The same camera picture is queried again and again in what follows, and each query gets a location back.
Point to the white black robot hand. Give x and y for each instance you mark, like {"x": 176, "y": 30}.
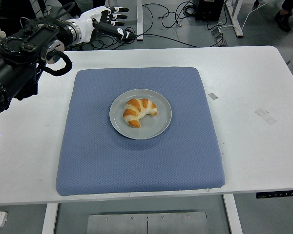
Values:
{"x": 88, "y": 19}

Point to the golden croissant bread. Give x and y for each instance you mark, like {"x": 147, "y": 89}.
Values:
{"x": 136, "y": 107}

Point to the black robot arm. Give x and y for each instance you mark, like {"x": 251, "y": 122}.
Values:
{"x": 19, "y": 44}

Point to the white background table leg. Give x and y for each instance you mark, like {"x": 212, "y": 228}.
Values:
{"x": 140, "y": 19}

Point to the black floor box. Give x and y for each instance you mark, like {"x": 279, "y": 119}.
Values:
{"x": 210, "y": 9}

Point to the grey round plate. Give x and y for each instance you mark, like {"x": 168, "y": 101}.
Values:
{"x": 158, "y": 126}

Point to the silver foot pedal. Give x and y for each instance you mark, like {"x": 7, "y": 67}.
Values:
{"x": 218, "y": 35}

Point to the small grey tape piece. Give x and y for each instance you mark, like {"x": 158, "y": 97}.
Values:
{"x": 213, "y": 95}

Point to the white background table foot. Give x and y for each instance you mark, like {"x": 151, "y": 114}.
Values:
{"x": 237, "y": 24}

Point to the blue quilted mat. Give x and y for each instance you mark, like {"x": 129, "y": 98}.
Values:
{"x": 136, "y": 165}

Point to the person's dark shoe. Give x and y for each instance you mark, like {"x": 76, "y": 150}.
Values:
{"x": 282, "y": 20}

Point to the long clear tape piece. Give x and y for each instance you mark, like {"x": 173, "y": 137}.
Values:
{"x": 265, "y": 116}

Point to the black table control panel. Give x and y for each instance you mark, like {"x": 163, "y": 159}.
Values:
{"x": 278, "y": 194}

